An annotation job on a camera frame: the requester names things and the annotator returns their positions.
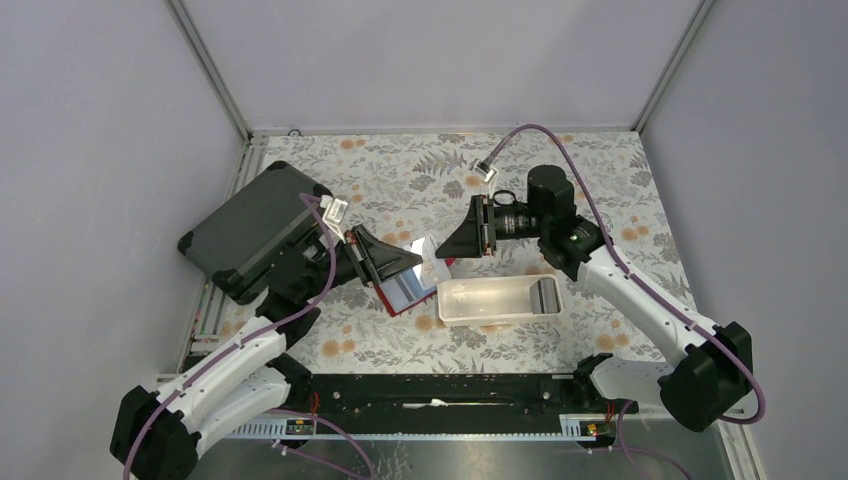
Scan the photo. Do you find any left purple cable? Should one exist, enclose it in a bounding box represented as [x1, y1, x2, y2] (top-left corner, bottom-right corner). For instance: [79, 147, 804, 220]
[122, 192, 376, 480]

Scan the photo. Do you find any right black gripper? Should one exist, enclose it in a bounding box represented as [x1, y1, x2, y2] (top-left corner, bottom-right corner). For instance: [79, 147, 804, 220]
[436, 195, 549, 260]

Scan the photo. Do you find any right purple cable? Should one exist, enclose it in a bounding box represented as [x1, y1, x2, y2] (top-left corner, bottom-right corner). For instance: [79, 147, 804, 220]
[486, 123, 768, 480]

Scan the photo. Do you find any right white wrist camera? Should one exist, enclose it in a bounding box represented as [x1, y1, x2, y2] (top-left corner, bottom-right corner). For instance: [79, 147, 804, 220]
[469, 160, 499, 197]

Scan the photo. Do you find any purple cable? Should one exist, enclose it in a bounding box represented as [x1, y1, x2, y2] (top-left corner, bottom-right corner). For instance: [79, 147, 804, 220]
[122, 192, 376, 480]
[486, 123, 768, 480]

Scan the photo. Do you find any red card holder wallet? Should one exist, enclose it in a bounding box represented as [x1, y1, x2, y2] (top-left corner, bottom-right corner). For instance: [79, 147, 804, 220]
[375, 258, 455, 317]

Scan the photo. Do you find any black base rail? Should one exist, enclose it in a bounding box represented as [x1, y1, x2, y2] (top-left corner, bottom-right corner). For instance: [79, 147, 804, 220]
[198, 372, 737, 444]

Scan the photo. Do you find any floral table mat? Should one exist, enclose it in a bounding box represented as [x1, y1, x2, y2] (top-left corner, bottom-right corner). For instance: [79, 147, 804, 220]
[263, 131, 694, 373]

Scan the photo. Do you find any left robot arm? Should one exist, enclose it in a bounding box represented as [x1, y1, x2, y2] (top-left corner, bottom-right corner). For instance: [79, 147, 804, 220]
[110, 225, 422, 479]

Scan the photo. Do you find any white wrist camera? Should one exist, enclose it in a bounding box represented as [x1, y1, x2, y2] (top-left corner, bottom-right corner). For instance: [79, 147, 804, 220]
[469, 160, 499, 197]
[320, 195, 349, 240]

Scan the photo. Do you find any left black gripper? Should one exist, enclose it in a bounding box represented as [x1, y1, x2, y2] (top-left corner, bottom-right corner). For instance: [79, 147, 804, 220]
[301, 224, 423, 301]

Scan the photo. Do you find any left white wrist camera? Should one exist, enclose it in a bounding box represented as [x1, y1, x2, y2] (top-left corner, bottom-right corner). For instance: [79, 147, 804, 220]
[320, 195, 349, 240]

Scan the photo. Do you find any white plastic tray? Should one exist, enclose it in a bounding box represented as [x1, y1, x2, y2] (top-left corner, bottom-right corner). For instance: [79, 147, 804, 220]
[437, 274, 563, 327]

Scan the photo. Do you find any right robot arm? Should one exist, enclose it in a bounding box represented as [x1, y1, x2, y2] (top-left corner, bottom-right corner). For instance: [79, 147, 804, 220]
[436, 165, 760, 432]

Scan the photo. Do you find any black hard case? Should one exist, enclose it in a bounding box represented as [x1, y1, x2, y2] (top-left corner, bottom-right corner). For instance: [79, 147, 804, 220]
[177, 161, 332, 305]

